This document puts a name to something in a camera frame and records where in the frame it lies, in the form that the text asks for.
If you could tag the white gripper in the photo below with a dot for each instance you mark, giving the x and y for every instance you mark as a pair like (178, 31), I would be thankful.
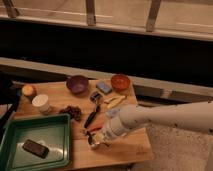
(105, 135)

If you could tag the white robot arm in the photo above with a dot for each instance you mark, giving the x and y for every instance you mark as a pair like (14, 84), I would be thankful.
(196, 116)

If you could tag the white cup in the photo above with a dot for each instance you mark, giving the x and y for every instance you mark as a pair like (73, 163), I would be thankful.
(41, 102)

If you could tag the orange carrot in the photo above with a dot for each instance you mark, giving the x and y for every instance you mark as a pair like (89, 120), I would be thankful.
(92, 128)

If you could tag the bunch of dark grapes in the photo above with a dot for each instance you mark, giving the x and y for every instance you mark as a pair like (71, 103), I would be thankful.
(74, 112)

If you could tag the green plastic tray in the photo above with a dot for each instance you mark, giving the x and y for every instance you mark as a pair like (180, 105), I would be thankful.
(52, 132)

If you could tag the yellow banana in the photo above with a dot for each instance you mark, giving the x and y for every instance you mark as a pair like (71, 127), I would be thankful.
(114, 101)

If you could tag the blue sponge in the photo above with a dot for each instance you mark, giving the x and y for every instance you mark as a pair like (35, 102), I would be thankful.
(104, 88)

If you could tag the purple bowl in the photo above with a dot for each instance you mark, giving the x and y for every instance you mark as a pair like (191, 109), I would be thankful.
(77, 84)

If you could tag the dark brown rectangular block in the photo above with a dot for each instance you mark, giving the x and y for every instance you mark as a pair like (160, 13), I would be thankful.
(35, 148)

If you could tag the orange bowl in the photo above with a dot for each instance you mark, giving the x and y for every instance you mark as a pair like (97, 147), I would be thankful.
(120, 82)

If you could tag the round peach fruit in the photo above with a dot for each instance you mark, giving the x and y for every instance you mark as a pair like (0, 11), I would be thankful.
(29, 90)

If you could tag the black stand at left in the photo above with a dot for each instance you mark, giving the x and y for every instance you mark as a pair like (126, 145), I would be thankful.
(9, 97)

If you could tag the black handled peeler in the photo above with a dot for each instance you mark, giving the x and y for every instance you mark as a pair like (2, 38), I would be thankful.
(96, 99)

